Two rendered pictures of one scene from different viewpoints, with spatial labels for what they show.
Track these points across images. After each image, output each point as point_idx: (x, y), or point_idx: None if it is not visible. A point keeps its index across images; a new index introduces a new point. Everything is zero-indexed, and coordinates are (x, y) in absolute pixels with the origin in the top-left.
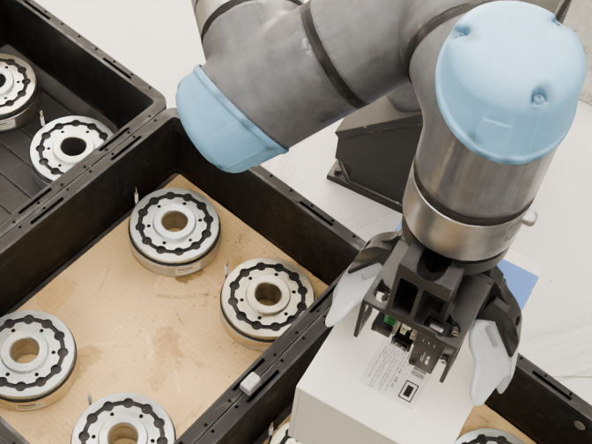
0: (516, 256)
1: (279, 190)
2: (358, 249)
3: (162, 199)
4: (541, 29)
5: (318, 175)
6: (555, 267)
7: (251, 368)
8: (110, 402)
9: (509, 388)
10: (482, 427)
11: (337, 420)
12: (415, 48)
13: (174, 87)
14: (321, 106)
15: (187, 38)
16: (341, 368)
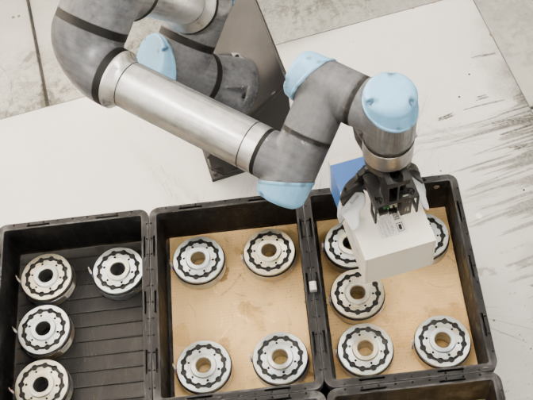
0: None
1: (235, 203)
2: None
3: (181, 254)
4: (390, 80)
5: (208, 183)
6: (345, 131)
7: (305, 281)
8: (258, 349)
9: None
10: None
11: (387, 259)
12: (347, 115)
13: (97, 204)
14: (322, 157)
15: (74, 175)
16: (372, 240)
